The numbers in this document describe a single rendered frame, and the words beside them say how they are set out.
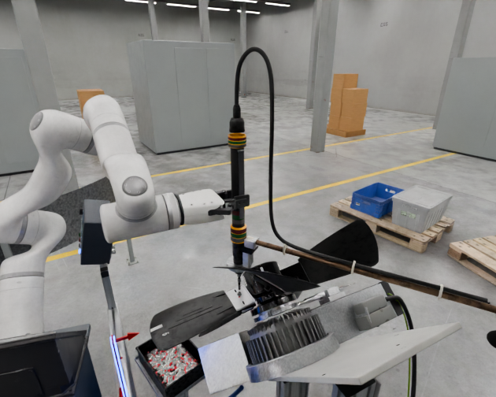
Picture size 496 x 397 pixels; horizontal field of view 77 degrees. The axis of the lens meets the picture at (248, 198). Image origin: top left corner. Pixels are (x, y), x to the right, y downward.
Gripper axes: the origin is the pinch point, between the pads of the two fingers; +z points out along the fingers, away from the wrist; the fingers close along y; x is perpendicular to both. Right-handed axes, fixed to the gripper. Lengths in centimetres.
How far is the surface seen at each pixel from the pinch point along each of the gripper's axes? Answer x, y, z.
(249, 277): -27.5, -1.8, 4.3
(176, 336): -32.0, 5.7, -20.2
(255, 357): -41.4, 13.1, -1.6
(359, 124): -121, -570, 629
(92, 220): -26, -59, -36
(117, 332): -64, -38, -35
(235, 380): -53, 9, -6
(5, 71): 22, -593, -140
